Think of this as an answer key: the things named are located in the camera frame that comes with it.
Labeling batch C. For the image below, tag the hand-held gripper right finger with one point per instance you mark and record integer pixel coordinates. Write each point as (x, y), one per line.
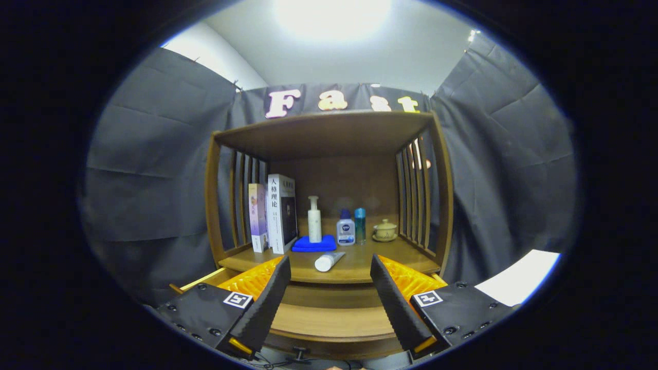
(396, 308)

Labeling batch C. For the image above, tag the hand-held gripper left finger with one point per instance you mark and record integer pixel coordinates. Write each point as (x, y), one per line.
(267, 308)

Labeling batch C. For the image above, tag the wooden drawer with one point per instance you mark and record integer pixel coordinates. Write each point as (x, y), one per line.
(334, 318)

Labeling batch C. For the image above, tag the white tube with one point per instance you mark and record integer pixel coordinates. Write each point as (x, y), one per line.
(329, 261)

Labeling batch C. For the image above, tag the wooden countertop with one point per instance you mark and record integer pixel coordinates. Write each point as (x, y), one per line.
(354, 270)

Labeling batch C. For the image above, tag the wooden cabinet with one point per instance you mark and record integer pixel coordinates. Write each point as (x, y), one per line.
(329, 131)

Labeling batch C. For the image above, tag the ceramic lidded cup with saucer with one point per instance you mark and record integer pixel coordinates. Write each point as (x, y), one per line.
(385, 232)

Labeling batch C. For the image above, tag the blue folded cloth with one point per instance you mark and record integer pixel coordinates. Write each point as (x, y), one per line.
(313, 245)

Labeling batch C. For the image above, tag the teal bottle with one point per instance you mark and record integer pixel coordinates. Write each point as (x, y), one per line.
(360, 226)

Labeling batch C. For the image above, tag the white bottle with blue cap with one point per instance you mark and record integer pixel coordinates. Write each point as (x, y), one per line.
(346, 232)

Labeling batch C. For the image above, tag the white book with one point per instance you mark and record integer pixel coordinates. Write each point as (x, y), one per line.
(275, 216)

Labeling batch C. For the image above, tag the purple book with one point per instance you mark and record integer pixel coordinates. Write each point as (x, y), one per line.
(258, 216)

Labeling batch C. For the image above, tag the white pump bottle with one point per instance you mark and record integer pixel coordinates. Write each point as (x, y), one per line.
(314, 226)

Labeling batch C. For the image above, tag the white board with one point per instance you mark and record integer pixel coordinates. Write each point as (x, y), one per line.
(519, 277)

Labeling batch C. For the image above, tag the small ceiling light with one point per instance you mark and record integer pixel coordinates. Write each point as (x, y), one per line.
(472, 35)

